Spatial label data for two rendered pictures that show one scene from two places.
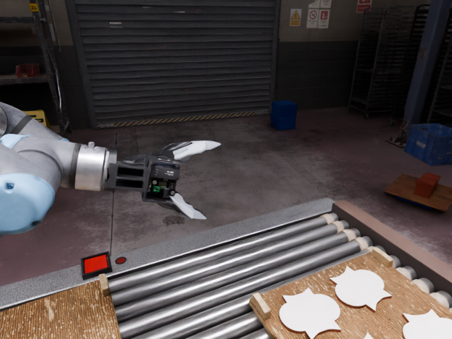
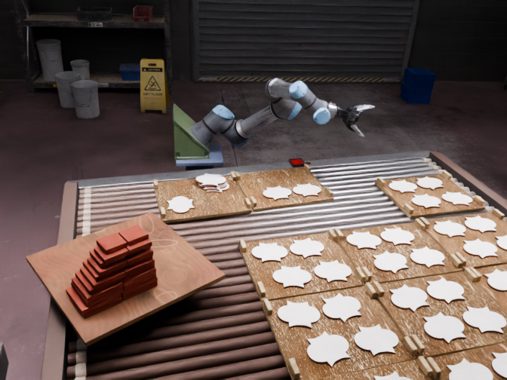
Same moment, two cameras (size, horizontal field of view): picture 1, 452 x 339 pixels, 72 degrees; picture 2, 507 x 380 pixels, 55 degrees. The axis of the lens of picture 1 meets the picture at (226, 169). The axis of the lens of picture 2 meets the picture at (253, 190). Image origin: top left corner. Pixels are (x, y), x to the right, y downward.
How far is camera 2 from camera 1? 1.89 m
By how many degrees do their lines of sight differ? 9
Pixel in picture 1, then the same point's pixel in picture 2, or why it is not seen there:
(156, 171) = (353, 113)
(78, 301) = (296, 172)
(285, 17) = not seen: outside the picture
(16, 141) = not seen: hidden behind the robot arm
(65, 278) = (284, 166)
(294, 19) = not seen: outside the picture
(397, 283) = (450, 185)
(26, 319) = (278, 174)
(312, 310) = (404, 185)
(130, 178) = (344, 114)
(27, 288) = (268, 167)
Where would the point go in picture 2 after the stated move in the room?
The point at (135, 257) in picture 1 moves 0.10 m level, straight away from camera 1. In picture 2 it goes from (314, 163) to (310, 155)
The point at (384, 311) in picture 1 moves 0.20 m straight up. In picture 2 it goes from (437, 191) to (447, 155)
